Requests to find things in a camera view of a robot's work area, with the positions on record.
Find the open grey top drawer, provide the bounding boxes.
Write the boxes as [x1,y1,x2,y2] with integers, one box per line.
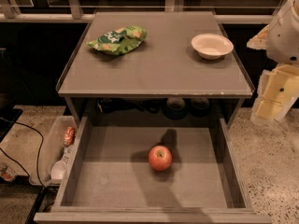
[34,118,272,224]

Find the green snack bag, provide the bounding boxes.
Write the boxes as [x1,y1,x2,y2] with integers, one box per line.
[87,25,147,56]

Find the white bowl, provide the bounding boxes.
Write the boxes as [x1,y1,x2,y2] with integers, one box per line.
[192,34,234,61]

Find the orange snack packet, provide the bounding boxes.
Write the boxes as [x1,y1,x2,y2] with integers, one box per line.
[64,127,76,147]

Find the small plastic cup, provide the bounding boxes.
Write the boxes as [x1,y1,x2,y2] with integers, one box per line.
[0,162,17,182]

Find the dark round can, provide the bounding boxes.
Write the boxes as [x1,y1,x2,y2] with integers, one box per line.
[190,98,210,117]
[163,98,188,120]

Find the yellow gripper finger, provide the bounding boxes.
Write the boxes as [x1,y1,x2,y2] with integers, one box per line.
[250,63,299,125]
[247,25,269,50]

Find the metal railing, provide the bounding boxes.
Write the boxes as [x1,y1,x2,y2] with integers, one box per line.
[0,0,287,23]

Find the white spoon in bin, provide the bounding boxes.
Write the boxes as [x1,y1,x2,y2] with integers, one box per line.
[50,156,68,180]

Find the grey cabinet with counter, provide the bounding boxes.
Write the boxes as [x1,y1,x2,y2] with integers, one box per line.
[57,11,253,121]

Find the red apple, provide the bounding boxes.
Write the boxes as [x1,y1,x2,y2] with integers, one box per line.
[148,146,172,172]

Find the black cable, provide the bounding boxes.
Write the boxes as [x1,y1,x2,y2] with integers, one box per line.
[0,117,48,189]

